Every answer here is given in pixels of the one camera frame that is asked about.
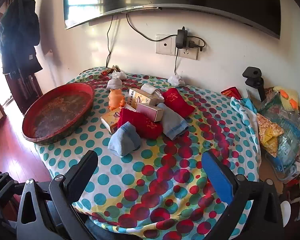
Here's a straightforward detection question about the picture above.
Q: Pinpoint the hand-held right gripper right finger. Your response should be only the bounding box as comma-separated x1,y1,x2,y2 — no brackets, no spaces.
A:
201,151,285,240

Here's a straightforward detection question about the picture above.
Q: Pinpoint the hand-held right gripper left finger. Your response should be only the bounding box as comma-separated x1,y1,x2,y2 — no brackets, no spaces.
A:
16,150,98,240

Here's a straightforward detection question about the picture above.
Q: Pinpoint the light blue sock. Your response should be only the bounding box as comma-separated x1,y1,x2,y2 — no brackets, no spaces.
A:
107,121,142,158
156,102,190,141

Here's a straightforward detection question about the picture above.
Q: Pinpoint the yellow medicine box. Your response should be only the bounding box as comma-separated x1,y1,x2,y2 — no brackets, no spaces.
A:
126,88,158,107
100,107,123,135

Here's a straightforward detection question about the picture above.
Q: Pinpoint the red round tray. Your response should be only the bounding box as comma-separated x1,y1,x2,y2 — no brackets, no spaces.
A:
22,82,95,145

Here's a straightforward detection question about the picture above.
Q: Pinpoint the red sock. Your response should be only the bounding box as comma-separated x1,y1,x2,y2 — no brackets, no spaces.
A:
161,87,196,118
117,108,163,140

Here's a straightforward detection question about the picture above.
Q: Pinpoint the orange rubber toy animal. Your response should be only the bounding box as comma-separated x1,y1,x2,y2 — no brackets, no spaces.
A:
108,88,125,111

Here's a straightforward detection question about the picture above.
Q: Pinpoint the pink small box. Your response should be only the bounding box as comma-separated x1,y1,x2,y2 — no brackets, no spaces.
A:
136,102,164,122

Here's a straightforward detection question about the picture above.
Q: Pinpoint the brown cardboard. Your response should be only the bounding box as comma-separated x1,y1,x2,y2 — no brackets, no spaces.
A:
259,152,285,194

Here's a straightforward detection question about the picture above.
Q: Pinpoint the orange patterned packet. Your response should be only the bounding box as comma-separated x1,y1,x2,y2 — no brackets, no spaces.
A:
256,113,285,155

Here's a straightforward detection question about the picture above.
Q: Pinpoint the white blue patterned cloth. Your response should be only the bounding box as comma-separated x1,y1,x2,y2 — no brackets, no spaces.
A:
230,96,262,153

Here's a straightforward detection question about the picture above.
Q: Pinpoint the polka dot blanket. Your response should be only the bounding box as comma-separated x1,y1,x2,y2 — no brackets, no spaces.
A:
34,66,262,240

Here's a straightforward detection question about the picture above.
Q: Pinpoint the clear plastic bag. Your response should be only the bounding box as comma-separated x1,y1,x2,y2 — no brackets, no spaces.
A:
256,90,300,180

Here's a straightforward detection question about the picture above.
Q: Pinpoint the dark wooden coat rack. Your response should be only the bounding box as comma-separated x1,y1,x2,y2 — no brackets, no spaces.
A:
5,0,44,114

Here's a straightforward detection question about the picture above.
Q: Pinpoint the yellow plush toy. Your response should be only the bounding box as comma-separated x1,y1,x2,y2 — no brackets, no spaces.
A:
272,86,300,113

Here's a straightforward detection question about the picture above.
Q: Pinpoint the black plug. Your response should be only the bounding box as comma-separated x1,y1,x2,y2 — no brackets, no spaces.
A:
189,37,207,52

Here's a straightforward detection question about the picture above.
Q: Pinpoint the black power adapter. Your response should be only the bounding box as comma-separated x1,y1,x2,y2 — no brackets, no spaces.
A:
176,26,188,48

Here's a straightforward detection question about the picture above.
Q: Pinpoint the dark hanging coat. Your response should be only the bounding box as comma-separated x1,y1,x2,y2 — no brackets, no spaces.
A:
0,0,43,75

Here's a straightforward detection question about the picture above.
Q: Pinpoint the thin adapter cable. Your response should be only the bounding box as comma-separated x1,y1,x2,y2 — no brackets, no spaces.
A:
174,47,179,77

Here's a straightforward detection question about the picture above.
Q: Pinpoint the black television cable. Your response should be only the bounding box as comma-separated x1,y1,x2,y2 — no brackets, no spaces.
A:
126,13,178,42
106,15,115,68

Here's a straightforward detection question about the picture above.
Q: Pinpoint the white wall socket plate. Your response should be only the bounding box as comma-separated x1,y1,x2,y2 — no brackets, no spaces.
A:
156,33,199,61

